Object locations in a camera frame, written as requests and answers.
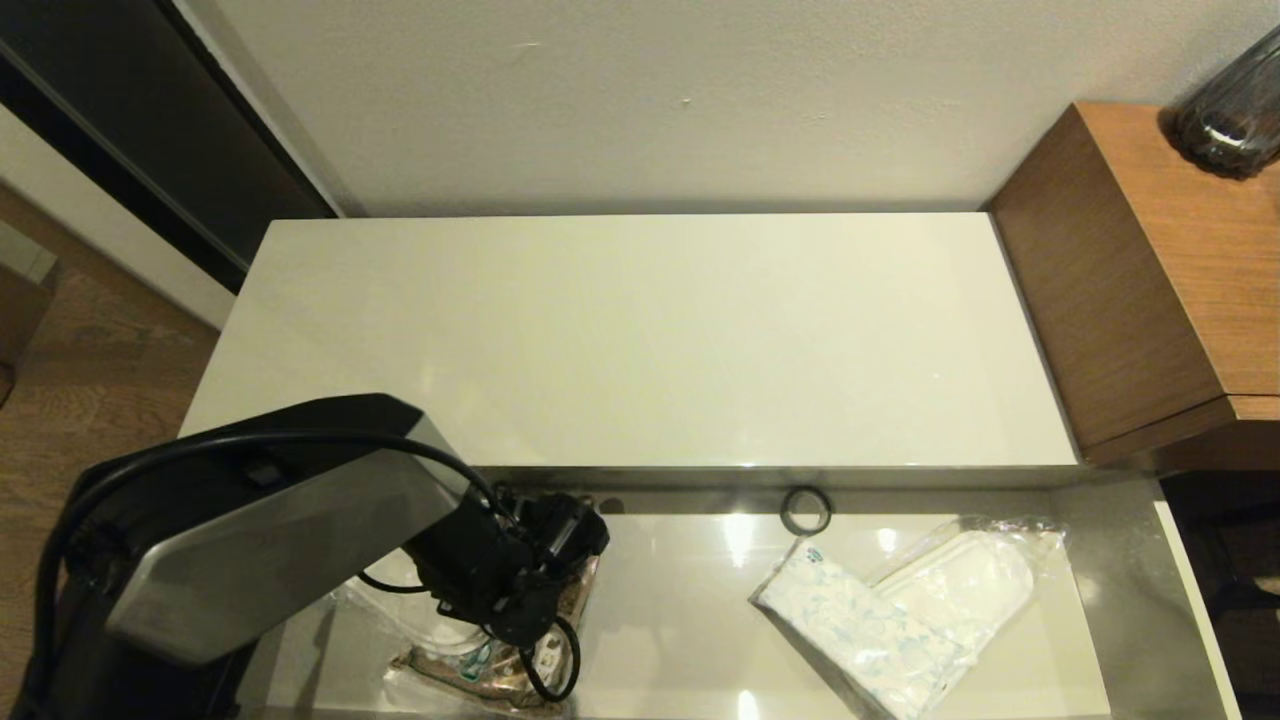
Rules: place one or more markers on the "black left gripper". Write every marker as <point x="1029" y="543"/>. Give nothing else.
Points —
<point x="520" y="605"/>

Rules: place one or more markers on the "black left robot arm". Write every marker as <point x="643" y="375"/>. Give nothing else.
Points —
<point x="280" y="540"/>

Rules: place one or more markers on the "white tissue pack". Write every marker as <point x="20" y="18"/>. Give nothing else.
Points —
<point x="860" y="625"/>

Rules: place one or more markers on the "white slippers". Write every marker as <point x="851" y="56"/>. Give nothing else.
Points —
<point x="450" y="632"/>
<point x="970" y="580"/>

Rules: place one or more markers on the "dark glass vase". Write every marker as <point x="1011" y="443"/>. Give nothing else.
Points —
<point x="1235" y="120"/>

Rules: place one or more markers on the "white door frame strip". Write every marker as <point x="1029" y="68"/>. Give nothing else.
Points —
<point x="110" y="215"/>

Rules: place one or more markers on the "dark door panel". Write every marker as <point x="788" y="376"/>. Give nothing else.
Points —
<point x="130" y="110"/>

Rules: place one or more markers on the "brown wooden side cabinet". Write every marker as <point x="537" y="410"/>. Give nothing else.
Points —
<point x="1180" y="260"/>

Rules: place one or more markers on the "brown paper clip package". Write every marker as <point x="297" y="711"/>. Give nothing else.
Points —
<point x="480" y="665"/>

